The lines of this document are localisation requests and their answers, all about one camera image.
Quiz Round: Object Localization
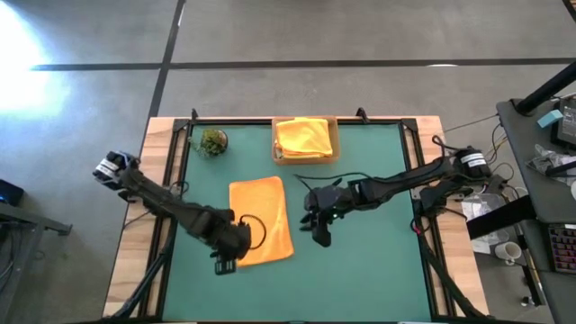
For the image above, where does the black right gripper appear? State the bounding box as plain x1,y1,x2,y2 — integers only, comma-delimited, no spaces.
303,181,359,226

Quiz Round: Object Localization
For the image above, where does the orange microfiber towel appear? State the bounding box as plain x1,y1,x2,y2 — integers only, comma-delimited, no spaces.
228,175,296,269

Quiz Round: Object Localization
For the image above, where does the orange towel with care label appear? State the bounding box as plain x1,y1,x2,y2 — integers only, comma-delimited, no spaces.
274,116,335,160

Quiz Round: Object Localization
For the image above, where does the green table mat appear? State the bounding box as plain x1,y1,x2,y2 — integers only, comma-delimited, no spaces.
162,123,433,323

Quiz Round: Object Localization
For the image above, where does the small potted green plant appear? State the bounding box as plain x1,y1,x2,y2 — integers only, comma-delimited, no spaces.
187,128,230,159

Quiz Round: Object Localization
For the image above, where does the white floor bag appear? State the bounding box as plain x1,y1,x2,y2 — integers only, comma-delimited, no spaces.
461,197,496,256

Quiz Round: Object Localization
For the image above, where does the black power adapter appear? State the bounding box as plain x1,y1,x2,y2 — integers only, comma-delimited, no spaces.
488,174,509,194

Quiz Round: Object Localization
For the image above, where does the black desk leg bar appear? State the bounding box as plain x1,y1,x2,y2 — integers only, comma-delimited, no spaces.
465,193,539,240

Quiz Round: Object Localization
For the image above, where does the white mug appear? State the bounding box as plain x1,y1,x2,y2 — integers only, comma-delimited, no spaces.
494,241,523,263

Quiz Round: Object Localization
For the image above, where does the black metal cart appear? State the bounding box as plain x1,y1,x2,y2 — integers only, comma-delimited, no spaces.
0,178,73,316

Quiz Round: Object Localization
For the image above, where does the grey side desk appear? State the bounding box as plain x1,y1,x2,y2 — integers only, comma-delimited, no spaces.
496,96,576,324

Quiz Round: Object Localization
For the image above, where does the clear plastic bag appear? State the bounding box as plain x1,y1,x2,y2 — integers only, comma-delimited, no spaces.
526,143,576,185

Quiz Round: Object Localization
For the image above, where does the small teal box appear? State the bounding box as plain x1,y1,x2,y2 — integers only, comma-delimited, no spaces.
536,109,564,130

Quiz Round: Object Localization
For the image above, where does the black keyboard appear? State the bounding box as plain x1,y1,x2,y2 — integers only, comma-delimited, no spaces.
546,222,576,275

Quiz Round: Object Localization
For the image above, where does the black slanted pole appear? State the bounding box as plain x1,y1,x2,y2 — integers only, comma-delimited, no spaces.
515,60,576,116

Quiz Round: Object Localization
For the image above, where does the black desk device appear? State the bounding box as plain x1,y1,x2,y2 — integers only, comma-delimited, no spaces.
551,96,576,149

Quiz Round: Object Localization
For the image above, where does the black right camera cable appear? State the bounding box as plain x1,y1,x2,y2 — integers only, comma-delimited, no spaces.
292,170,374,193

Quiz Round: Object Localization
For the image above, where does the black camera cable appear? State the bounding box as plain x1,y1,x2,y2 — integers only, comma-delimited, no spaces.
237,212,268,251
292,170,374,193

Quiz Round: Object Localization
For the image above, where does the black left camera cable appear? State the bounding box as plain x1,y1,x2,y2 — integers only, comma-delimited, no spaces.
237,212,268,251

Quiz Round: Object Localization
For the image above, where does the black table frame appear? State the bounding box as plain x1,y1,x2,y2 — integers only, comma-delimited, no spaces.
107,107,494,324

